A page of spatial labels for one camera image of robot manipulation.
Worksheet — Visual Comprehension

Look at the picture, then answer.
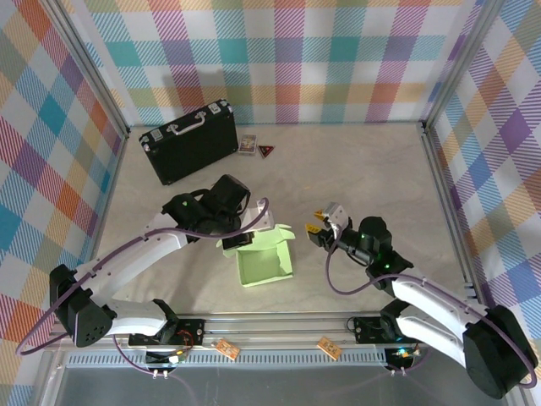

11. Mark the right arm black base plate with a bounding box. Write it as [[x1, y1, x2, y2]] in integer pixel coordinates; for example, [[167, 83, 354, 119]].
[[352, 315, 432, 344]]

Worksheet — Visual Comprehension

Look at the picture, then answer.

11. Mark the light green paper box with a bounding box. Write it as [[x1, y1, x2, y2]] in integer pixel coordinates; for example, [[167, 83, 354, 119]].
[[216, 222, 296, 289]]

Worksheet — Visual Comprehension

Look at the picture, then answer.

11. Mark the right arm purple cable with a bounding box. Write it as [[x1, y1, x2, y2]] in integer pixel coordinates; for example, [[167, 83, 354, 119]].
[[325, 226, 540, 389]]

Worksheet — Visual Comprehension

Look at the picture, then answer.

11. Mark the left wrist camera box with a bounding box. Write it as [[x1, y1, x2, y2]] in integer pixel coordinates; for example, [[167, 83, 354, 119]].
[[236, 204, 276, 234]]

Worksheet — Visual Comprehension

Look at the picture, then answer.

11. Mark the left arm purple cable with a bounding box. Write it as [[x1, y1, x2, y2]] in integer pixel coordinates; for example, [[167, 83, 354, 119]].
[[15, 196, 271, 377]]

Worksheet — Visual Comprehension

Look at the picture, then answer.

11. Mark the grey slotted cable duct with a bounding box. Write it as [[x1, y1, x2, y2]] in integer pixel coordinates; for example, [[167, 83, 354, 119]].
[[67, 353, 388, 367]]

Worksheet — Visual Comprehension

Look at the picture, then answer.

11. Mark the small green controller board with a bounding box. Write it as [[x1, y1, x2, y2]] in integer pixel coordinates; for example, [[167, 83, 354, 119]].
[[145, 348, 189, 365], [385, 347, 424, 365]]

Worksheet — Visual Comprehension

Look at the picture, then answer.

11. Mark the grey metal panel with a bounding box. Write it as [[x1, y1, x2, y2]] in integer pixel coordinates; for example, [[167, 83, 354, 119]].
[[36, 362, 483, 406]]

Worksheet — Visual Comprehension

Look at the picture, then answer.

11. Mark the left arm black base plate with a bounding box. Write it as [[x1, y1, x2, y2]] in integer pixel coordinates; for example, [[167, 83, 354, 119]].
[[128, 317, 207, 348]]

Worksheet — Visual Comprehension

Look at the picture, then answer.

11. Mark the aluminium corner post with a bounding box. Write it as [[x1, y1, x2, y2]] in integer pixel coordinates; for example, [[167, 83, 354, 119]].
[[422, 0, 508, 130], [40, 0, 130, 140]]

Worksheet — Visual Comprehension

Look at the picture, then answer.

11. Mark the small playing card box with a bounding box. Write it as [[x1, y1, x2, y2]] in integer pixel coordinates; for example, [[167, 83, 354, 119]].
[[238, 134, 260, 157]]

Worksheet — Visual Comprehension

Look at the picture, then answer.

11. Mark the black briefcase with silver handle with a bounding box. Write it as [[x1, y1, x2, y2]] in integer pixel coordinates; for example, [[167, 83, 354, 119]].
[[140, 99, 239, 186]]

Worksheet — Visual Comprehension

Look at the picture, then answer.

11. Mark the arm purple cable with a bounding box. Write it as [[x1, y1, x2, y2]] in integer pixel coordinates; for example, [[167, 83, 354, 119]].
[[325, 226, 540, 389], [15, 196, 271, 377]]

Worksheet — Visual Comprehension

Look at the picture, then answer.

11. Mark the small orange circuit board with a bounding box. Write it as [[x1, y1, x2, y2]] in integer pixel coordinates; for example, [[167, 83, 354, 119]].
[[214, 337, 240, 361], [317, 336, 342, 360]]

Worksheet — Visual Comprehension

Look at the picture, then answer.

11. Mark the long aluminium frame rail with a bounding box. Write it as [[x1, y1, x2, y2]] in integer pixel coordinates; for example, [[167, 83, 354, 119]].
[[46, 311, 515, 350]]

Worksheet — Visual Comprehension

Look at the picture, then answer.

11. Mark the aluminium side rail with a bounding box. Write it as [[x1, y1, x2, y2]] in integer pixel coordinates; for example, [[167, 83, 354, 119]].
[[420, 121, 483, 312]]

